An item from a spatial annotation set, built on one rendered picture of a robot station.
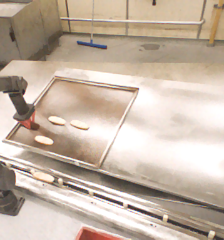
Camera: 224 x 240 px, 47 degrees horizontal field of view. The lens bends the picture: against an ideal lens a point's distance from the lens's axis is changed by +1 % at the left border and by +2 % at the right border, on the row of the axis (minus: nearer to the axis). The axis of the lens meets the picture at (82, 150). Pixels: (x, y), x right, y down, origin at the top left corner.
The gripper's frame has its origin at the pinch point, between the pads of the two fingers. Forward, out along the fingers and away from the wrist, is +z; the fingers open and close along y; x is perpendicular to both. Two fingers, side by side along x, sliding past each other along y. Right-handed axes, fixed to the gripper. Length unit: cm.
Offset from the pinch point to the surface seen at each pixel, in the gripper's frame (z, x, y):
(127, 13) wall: 111, 60, 338
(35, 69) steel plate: 21, 44, 68
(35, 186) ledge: 1.0, -20.0, -29.7
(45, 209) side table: 4.2, -27.3, -36.3
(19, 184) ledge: 0.7, -13.0, -31.1
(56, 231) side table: 3, -36, -43
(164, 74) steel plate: 24, -48, 80
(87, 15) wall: 116, 132, 341
